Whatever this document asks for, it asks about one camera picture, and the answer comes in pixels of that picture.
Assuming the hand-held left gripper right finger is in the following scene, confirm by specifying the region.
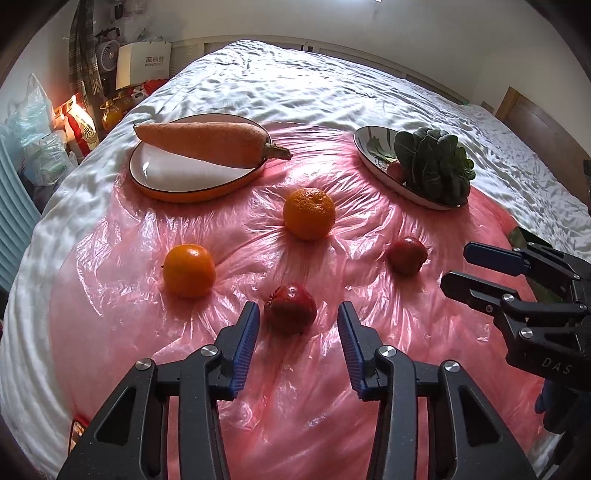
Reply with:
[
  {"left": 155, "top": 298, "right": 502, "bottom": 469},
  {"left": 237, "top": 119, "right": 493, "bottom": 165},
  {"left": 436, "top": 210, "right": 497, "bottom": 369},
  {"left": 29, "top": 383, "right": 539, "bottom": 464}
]
[{"left": 337, "top": 301, "right": 539, "bottom": 480}]

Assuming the green leafy vegetable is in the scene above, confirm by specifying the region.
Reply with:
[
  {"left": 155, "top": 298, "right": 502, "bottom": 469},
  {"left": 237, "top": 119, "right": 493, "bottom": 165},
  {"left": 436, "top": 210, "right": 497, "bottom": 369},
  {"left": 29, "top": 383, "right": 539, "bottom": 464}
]
[{"left": 394, "top": 128, "right": 476, "bottom": 206}]

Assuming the wooden headboard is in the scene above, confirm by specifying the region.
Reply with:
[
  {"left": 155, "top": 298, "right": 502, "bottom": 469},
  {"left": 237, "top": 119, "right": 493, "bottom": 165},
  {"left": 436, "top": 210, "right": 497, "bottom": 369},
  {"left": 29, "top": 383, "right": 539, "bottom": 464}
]
[{"left": 494, "top": 87, "right": 591, "bottom": 204}]

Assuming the white round plate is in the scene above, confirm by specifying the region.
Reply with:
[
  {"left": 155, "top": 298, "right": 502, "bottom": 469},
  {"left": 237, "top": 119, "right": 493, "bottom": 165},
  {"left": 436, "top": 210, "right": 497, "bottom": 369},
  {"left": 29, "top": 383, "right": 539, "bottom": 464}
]
[{"left": 353, "top": 126, "right": 472, "bottom": 211}]

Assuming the clear plastic bag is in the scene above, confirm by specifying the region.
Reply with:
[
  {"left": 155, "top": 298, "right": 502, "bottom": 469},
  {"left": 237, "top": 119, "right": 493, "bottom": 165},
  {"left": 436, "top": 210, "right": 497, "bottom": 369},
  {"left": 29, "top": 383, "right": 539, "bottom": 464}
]
[
  {"left": 21, "top": 131, "right": 79, "bottom": 185},
  {"left": 0, "top": 74, "right": 54, "bottom": 153}
]

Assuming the plaid scarf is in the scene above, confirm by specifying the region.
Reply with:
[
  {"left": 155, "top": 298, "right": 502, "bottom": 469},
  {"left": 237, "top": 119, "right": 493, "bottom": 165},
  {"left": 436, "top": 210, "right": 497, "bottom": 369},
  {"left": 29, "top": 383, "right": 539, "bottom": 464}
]
[{"left": 68, "top": 0, "right": 103, "bottom": 97}]

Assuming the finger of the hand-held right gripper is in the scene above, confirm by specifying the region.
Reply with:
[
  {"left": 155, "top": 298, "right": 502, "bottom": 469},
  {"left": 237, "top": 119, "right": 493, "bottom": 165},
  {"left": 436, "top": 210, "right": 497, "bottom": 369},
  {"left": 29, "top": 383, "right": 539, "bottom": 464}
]
[
  {"left": 464, "top": 241, "right": 583, "bottom": 283},
  {"left": 440, "top": 271, "right": 579, "bottom": 343}
]

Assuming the hanging plastic bag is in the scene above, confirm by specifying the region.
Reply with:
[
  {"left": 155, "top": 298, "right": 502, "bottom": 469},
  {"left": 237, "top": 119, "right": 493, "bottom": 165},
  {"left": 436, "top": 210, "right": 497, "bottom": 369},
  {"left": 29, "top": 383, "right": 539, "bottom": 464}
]
[{"left": 104, "top": 0, "right": 153, "bottom": 44}]

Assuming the light blue suitcase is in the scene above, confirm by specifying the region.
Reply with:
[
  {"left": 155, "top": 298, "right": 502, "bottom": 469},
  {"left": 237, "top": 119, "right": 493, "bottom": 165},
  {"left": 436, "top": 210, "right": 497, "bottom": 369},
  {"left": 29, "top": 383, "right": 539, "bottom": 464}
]
[{"left": 0, "top": 138, "right": 42, "bottom": 289}]

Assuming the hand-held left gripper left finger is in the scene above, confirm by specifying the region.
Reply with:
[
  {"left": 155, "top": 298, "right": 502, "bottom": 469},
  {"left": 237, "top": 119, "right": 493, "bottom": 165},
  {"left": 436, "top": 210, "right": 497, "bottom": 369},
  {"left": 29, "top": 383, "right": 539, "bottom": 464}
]
[{"left": 56, "top": 301, "right": 261, "bottom": 480}]

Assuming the yellow oil bottle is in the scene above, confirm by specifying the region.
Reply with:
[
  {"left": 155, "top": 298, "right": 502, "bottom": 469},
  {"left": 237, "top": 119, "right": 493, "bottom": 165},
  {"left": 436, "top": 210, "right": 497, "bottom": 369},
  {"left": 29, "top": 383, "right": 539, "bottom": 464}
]
[{"left": 99, "top": 95, "right": 134, "bottom": 130}]

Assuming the orange tangerine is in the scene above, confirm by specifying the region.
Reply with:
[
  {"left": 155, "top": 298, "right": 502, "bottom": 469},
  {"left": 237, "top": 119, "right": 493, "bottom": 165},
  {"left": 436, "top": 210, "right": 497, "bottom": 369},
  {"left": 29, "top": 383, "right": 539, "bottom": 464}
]
[
  {"left": 163, "top": 244, "right": 217, "bottom": 299},
  {"left": 283, "top": 188, "right": 336, "bottom": 241}
]

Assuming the small white fan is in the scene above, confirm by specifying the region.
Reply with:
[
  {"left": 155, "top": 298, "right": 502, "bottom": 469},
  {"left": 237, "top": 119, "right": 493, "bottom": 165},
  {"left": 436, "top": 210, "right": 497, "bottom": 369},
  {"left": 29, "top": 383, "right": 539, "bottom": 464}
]
[{"left": 92, "top": 39, "right": 122, "bottom": 75}]

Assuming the white paper bag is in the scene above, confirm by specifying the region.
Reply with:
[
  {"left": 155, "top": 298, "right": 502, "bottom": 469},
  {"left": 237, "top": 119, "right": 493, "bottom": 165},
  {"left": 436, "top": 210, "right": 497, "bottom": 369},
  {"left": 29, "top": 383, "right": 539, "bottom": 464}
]
[{"left": 115, "top": 41, "right": 172, "bottom": 90}]

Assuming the red white rice bag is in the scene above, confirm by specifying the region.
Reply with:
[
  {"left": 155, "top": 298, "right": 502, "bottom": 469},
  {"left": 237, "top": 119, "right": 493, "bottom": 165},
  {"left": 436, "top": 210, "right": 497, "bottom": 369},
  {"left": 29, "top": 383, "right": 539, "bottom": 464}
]
[{"left": 52, "top": 95, "right": 100, "bottom": 155}]

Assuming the large carrot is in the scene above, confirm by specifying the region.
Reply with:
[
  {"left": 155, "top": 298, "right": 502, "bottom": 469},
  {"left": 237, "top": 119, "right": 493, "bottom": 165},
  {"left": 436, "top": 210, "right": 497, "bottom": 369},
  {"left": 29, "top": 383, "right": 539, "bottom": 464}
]
[{"left": 134, "top": 122, "right": 293, "bottom": 168}]

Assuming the green rectangular tray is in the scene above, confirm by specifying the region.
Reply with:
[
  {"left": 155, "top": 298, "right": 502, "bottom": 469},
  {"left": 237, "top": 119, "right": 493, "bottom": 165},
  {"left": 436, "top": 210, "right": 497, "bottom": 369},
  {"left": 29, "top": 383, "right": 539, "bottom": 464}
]
[{"left": 508, "top": 225, "right": 575, "bottom": 305}]

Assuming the orange rimmed plate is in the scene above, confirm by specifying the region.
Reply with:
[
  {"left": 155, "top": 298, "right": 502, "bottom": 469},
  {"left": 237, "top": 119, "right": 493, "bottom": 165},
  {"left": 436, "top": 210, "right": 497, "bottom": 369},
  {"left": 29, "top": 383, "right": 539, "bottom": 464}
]
[{"left": 128, "top": 114, "right": 273, "bottom": 203}]

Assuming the pink plastic sheet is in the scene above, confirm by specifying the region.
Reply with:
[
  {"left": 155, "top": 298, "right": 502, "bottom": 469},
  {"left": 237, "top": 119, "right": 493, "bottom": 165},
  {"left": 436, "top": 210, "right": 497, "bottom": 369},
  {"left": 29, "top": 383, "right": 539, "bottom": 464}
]
[{"left": 46, "top": 121, "right": 546, "bottom": 480}]

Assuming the person's right hand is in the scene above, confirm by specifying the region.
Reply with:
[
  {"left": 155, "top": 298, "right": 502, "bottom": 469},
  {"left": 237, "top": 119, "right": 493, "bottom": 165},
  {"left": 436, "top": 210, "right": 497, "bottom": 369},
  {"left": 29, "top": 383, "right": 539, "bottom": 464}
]
[{"left": 534, "top": 378, "right": 591, "bottom": 435}]

